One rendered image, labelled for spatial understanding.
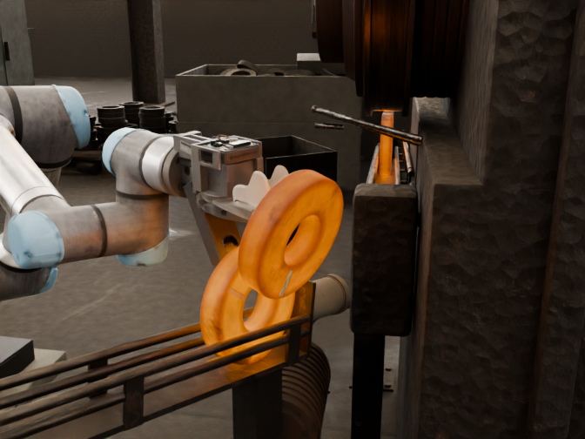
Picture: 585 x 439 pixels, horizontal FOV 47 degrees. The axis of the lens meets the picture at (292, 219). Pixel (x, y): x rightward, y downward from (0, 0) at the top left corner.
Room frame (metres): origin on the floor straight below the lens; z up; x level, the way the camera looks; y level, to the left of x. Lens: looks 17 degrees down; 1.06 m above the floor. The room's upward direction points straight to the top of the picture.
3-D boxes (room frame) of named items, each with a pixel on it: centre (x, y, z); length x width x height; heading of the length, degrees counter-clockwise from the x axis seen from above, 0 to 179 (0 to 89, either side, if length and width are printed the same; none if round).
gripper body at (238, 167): (0.83, 0.10, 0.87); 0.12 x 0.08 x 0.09; 46
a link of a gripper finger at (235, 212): (0.77, 0.07, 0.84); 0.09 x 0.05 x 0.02; 46
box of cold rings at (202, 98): (4.06, 0.10, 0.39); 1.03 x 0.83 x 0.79; 86
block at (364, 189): (1.01, -0.15, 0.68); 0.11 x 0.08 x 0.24; 82
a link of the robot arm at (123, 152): (0.94, 0.22, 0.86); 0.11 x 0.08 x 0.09; 46
